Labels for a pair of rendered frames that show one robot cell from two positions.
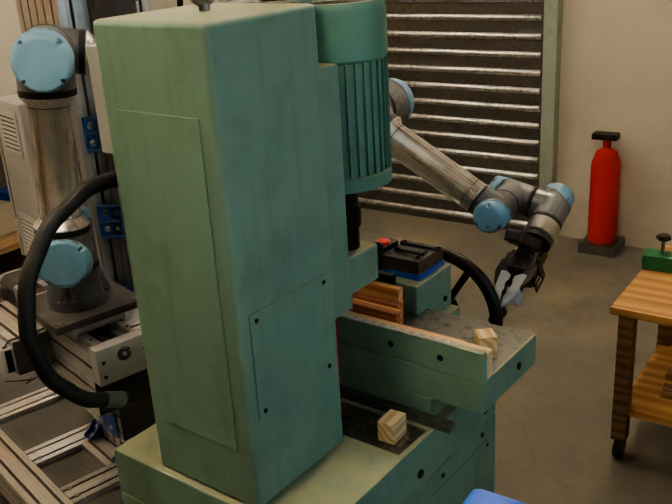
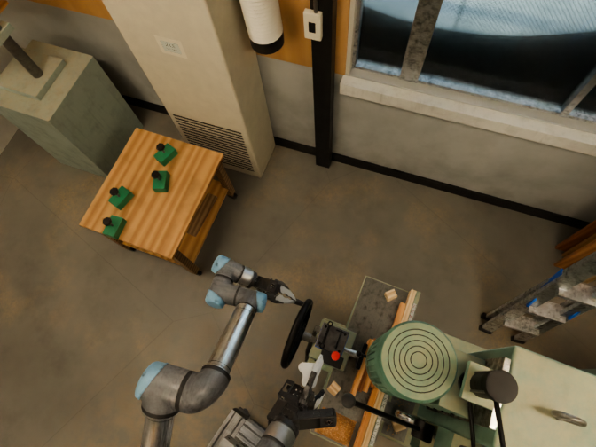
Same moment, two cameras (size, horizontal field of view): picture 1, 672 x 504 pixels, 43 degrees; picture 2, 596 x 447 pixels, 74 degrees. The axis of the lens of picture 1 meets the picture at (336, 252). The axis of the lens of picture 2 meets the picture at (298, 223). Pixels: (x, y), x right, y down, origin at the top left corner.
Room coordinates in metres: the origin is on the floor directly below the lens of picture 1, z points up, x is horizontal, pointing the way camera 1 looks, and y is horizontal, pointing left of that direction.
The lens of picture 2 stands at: (1.65, -0.04, 2.46)
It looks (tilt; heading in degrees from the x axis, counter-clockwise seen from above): 69 degrees down; 264
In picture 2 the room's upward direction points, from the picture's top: 10 degrees counter-clockwise
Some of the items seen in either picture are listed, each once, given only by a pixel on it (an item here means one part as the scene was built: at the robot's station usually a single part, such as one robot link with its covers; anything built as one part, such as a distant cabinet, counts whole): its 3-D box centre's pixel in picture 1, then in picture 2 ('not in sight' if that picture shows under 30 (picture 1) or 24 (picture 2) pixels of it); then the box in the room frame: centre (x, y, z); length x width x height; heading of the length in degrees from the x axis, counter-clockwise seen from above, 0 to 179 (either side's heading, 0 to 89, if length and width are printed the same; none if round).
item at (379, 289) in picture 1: (355, 295); (361, 368); (1.52, -0.03, 0.94); 0.21 x 0.01 x 0.08; 52
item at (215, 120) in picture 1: (232, 255); (490, 404); (1.21, 0.16, 1.16); 0.22 x 0.22 x 0.72; 52
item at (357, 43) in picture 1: (337, 94); (405, 362); (1.44, -0.02, 1.35); 0.18 x 0.18 x 0.31
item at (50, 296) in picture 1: (76, 280); not in sight; (1.87, 0.62, 0.87); 0.15 x 0.15 x 0.10
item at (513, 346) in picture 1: (383, 324); (353, 355); (1.52, -0.09, 0.87); 0.61 x 0.30 x 0.06; 52
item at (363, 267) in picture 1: (340, 273); not in sight; (1.42, -0.01, 1.03); 0.14 x 0.07 x 0.09; 142
